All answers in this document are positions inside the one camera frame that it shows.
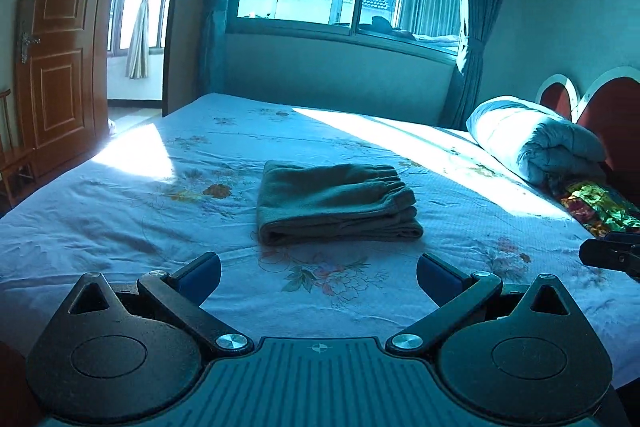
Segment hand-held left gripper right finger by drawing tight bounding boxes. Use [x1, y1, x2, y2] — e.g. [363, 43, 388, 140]
[385, 252, 578, 355]

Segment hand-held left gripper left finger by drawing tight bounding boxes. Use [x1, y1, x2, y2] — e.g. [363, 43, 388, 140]
[67, 251, 256, 354]

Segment grey-green fleece pants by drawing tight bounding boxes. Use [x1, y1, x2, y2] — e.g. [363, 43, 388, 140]
[256, 160, 425, 247]

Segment bed with floral sheet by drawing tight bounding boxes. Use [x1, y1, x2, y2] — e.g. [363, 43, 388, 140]
[0, 93, 640, 389]

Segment red and white headboard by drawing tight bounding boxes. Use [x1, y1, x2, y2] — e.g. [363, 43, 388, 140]
[535, 66, 640, 210]

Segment rolled white and blue duvet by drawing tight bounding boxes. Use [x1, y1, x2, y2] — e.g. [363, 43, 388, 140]
[465, 95, 609, 186]

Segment wooden chair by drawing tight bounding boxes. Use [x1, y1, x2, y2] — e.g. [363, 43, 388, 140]
[0, 89, 37, 214]

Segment dark cloth on windowsill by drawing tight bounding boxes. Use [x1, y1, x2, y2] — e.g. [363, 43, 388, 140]
[358, 15, 417, 42]

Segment white curtain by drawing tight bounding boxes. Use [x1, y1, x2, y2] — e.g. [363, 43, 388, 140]
[124, 0, 170, 80]

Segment brown wooden door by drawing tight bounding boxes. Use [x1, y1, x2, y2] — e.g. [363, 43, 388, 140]
[14, 0, 112, 180]

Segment metal door handle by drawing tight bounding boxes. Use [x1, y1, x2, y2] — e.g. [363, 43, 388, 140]
[18, 32, 41, 64]

